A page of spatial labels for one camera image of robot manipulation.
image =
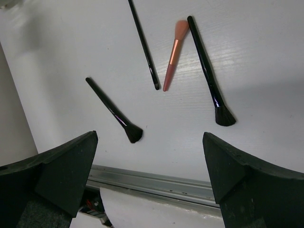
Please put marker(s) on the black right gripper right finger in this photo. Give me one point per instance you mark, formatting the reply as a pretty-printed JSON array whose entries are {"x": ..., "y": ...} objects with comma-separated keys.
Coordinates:
[{"x": 251, "y": 192}]

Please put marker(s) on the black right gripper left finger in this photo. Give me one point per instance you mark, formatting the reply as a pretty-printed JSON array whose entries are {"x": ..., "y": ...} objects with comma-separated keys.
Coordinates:
[{"x": 45, "y": 190}]

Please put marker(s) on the black fan brush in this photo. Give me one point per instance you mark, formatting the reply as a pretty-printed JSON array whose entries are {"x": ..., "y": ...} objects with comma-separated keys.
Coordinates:
[
  {"x": 133, "y": 132},
  {"x": 223, "y": 116}
]

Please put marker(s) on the pink makeup brush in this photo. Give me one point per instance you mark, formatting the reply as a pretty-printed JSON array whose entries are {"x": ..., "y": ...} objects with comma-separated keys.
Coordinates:
[{"x": 181, "y": 29}]

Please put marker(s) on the white foam board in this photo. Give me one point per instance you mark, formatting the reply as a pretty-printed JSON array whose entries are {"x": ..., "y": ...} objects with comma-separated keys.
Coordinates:
[{"x": 132, "y": 209}]

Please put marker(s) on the thin black eyeliner brush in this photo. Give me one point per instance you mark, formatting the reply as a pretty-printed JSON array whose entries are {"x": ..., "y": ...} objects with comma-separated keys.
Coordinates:
[{"x": 144, "y": 46}]

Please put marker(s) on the aluminium rail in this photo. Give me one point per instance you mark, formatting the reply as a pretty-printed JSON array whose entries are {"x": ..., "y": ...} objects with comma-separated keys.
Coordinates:
[{"x": 194, "y": 191}]

